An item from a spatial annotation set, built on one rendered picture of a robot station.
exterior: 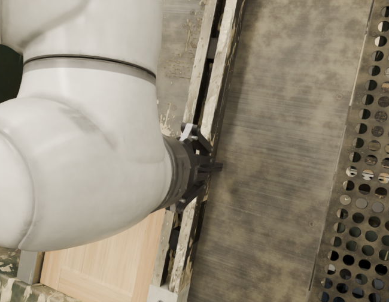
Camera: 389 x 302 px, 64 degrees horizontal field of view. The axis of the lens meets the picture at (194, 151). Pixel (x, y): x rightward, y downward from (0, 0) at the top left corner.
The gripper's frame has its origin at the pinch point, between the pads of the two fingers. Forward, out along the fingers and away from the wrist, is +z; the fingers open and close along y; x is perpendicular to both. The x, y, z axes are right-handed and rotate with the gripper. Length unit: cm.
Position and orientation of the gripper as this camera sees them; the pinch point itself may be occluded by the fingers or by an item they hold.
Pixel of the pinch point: (209, 166)
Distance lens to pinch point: 55.4
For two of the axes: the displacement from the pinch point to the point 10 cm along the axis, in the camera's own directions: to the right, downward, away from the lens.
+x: -9.2, -2.0, 3.4
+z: 3.4, 0.3, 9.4
